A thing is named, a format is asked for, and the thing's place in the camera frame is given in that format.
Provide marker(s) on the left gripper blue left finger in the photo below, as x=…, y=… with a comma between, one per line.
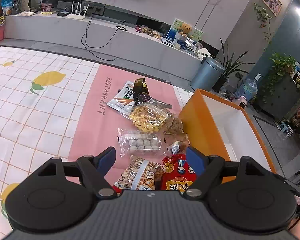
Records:
x=91, y=166

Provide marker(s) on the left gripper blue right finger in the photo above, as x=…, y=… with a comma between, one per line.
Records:
x=200, y=162

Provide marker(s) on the red snack bag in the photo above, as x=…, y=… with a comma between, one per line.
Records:
x=178, y=175

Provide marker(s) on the small brown cake packet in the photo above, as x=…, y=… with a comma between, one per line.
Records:
x=177, y=147

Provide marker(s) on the clear bag white balls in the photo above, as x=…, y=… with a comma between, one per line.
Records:
x=135, y=142

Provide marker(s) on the striped breadstick snack bag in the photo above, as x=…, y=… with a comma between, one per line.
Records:
x=141, y=174

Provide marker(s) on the clear bag yellow waffles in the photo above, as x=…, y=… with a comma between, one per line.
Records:
x=149, y=118

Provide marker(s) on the orange cardboard box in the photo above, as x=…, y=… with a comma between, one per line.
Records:
x=216, y=126

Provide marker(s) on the clear bag brown cookies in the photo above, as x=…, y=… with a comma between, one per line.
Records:
x=173, y=126

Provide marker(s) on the white carrot-stick snack packet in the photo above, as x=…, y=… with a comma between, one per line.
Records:
x=123, y=102

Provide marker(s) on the pink space heater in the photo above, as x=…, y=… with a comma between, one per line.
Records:
x=241, y=102

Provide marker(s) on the dark green snack packet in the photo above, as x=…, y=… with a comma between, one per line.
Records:
x=140, y=91

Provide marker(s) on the blue water jug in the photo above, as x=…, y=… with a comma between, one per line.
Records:
x=247, y=89

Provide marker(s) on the grey pedal trash bin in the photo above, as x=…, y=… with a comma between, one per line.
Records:
x=207, y=75

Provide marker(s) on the dark grey drawer cabinet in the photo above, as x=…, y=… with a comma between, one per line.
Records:
x=284, y=97

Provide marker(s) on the long-leaf potted plant right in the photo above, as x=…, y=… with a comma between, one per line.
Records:
x=230, y=64

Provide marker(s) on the grey marble tv console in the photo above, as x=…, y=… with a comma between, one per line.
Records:
x=103, y=42

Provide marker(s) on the green calendar card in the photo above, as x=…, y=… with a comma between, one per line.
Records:
x=173, y=33

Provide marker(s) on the trailing green ivy plant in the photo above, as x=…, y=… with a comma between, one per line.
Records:
x=282, y=66

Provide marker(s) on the brown teddy bear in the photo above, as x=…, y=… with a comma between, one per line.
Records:
x=185, y=29

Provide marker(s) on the snack pile on console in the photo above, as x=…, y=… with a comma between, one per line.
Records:
x=148, y=31

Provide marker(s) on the white wifi router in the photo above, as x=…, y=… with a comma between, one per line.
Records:
x=79, y=13

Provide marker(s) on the framed wall picture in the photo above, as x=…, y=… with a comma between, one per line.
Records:
x=274, y=6

